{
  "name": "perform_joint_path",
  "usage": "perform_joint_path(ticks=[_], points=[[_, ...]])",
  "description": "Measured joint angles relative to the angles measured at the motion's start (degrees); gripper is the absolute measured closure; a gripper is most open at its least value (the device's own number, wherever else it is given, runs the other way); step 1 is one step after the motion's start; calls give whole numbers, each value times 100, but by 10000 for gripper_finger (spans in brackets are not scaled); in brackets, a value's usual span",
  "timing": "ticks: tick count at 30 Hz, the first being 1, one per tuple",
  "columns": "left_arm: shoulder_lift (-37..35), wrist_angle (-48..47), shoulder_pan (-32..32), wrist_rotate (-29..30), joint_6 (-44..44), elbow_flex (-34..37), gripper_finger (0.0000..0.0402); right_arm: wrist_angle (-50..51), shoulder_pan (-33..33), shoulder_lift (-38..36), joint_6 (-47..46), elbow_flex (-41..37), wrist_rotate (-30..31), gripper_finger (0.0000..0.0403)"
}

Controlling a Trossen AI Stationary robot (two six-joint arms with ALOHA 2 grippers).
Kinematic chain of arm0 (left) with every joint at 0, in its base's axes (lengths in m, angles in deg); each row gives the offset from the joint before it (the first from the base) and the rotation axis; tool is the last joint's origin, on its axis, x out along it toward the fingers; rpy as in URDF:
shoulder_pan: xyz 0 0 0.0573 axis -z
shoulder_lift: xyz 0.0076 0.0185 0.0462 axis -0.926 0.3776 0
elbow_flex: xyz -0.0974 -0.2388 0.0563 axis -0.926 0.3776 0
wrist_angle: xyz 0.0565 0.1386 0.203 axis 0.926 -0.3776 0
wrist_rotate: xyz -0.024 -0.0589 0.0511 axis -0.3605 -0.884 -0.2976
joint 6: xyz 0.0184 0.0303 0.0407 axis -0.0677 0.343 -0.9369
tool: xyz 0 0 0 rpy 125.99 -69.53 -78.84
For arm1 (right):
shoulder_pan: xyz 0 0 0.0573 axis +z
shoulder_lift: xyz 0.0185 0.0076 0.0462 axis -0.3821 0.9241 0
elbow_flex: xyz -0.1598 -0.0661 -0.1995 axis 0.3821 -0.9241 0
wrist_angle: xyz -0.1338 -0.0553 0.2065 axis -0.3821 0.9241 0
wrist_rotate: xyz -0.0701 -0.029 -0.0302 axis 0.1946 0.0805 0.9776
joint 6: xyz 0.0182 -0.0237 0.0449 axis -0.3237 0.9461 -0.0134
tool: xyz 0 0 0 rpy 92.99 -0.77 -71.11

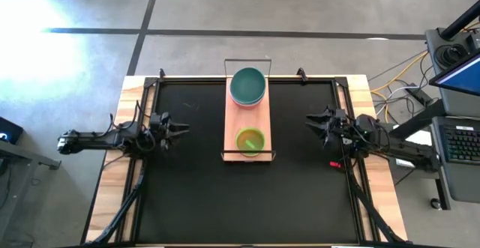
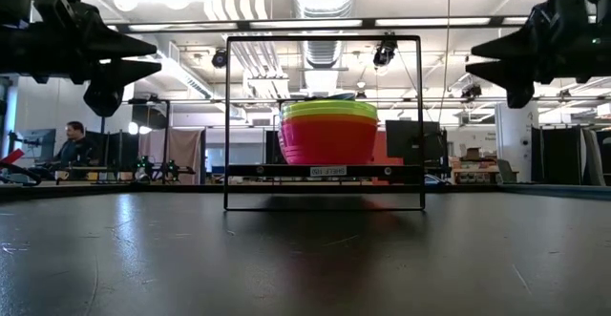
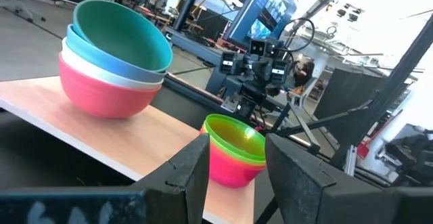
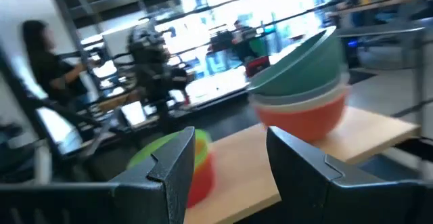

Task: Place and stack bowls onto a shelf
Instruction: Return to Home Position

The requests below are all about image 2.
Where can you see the red flat piece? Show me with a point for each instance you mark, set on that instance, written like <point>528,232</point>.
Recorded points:
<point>12,156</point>

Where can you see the black overhead frame beam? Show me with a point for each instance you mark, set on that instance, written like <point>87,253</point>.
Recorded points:
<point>243,25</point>

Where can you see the person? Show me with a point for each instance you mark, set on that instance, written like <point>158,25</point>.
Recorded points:
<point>76,151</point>

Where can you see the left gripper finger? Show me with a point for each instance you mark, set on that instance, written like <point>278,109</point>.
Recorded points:
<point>110,44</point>
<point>107,87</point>

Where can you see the small green plastic bowl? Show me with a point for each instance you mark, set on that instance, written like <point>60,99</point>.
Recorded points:
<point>329,114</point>

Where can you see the computer monitor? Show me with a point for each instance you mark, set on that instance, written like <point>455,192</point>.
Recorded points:
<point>410,139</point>
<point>40,141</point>

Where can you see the wooden shelf with black frame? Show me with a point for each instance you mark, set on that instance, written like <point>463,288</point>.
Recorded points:
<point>267,170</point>

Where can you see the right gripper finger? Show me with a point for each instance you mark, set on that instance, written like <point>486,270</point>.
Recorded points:
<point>518,44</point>
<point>520,79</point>

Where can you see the silver ventilation duct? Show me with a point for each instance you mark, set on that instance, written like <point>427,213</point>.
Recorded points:
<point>324,1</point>

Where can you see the small yellow plastic bowl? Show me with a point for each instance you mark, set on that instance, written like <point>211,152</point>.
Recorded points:
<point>329,105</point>

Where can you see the beige curtain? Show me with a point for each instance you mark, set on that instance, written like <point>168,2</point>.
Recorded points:
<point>183,151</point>

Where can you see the black ceiling-mounted camera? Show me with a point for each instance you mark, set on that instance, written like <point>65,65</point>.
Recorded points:
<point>471,91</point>
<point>384,53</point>
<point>219,59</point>

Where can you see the small pink plastic bowl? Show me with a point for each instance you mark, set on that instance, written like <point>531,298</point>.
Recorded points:
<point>286,149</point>

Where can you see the black partition panel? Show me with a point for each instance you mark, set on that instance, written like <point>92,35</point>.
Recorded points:
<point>556,156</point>

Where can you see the black table mat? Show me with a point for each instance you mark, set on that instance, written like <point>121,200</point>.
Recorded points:
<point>143,259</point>

